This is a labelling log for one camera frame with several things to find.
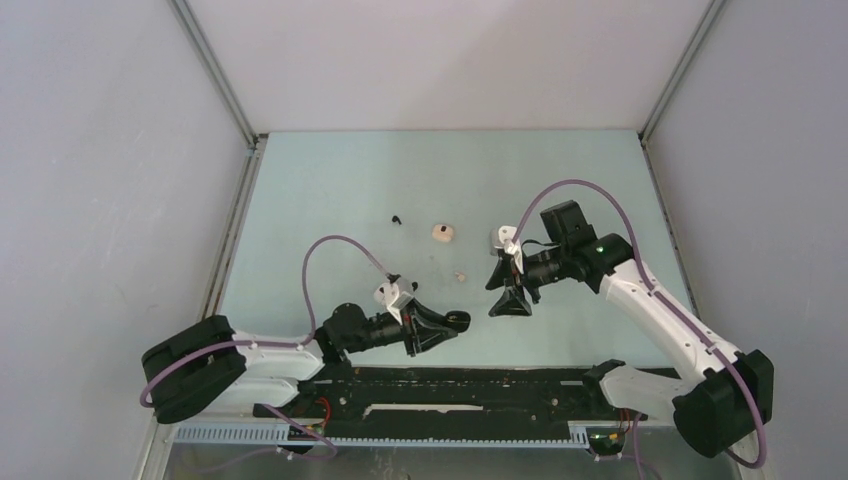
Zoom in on beige earbud charging case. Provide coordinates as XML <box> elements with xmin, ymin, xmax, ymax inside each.
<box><xmin>431</xmin><ymin>224</ymin><xmax>455</xmax><ymax>243</ymax></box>

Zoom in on purple cable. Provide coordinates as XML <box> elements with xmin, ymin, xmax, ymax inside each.
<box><xmin>511</xmin><ymin>179</ymin><xmax>770</xmax><ymax>470</ymax></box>
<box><xmin>139</xmin><ymin>235</ymin><xmax>399</xmax><ymax>409</ymax></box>

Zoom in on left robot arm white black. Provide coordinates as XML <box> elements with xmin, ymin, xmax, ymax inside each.
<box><xmin>140</xmin><ymin>300</ymin><xmax>471</xmax><ymax>424</ymax></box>

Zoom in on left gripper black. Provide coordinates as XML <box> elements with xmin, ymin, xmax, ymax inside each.
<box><xmin>344</xmin><ymin>297</ymin><xmax>457</xmax><ymax>357</ymax></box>

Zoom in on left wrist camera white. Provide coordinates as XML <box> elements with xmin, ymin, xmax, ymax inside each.
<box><xmin>374</xmin><ymin>277</ymin><xmax>415</xmax><ymax>324</ymax></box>

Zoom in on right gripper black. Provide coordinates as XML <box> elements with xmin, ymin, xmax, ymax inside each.
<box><xmin>486</xmin><ymin>244</ymin><xmax>569</xmax><ymax>317</ymax></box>

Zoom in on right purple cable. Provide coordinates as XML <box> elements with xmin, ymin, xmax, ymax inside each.
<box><xmin>511</xmin><ymin>179</ymin><xmax>770</xmax><ymax>470</ymax></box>

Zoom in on left aluminium frame post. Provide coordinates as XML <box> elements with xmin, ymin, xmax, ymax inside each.
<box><xmin>168</xmin><ymin>0</ymin><xmax>259</xmax><ymax>149</ymax></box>

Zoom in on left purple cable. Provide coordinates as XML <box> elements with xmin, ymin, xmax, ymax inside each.
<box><xmin>139</xmin><ymin>235</ymin><xmax>399</xmax><ymax>409</ymax></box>

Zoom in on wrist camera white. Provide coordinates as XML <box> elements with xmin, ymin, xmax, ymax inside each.
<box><xmin>374</xmin><ymin>277</ymin><xmax>415</xmax><ymax>324</ymax></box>
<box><xmin>490</xmin><ymin>225</ymin><xmax>524</xmax><ymax>274</ymax></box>

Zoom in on right aluminium frame post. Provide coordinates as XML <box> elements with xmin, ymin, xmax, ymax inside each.
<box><xmin>639</xmin><ymin>0</ymin><xmax>730</xmax><ymax>148</ymax></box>

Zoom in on black earbud charging case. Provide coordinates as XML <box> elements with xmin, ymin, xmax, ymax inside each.
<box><xmin>445</xmin><ymin>311</ymin><xmax>471</xmax><ymax>333</ymax></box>

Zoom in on white slotted cable duct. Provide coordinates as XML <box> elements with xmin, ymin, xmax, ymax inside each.
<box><xmin>173</xmin><ymin>422</ymin><xmax>589</xmax><ymax>449</ymax></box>

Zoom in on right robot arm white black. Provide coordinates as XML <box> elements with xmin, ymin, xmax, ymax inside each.
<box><xmin>486</xmin><ymin>201</ymin><xmax>774</xmax><ymax>458</ymax></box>

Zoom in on aluminium frame post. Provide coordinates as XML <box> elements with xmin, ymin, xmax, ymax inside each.
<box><xmin>168</xmin><ymin>0</ymin><xmax>259</xmax><ymax>149</ymax></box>
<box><xmin>639</xmin><ymin>0</ymin><xmax>730</xmax><ymax>148</ymax></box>

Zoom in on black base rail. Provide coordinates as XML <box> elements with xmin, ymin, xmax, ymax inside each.
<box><xmin>277</xmin><ymin>365</ymin><xmax>638</xmax><ymax>440</ymax></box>

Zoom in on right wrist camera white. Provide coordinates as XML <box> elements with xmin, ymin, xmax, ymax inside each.
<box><xmin>490</xmin><ymin>225</ymin><xmax>524</xmax><ymax>274</ymax></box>

